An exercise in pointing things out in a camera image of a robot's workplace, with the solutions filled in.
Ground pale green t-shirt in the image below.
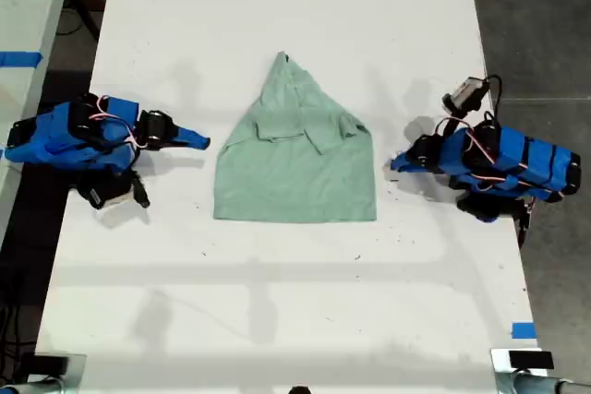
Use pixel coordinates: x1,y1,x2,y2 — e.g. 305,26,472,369
212,50,379,224

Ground grey metal tube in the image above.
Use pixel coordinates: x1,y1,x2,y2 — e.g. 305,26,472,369
512,370,591,394
0,377,64,394

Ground white side table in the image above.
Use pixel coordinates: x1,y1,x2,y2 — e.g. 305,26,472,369
0,0,78,241

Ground black rubber pad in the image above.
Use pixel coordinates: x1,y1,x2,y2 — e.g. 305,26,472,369
32,355,70,375
509,351,554,370

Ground small blue tape square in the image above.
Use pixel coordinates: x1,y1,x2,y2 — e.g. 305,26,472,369
511,321,538,340

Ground long blue tape strip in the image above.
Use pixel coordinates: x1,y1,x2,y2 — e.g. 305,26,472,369
0,51,44,68

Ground arm camera box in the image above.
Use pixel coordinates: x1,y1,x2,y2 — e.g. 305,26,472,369
77,179,135,211
441,74,490,113

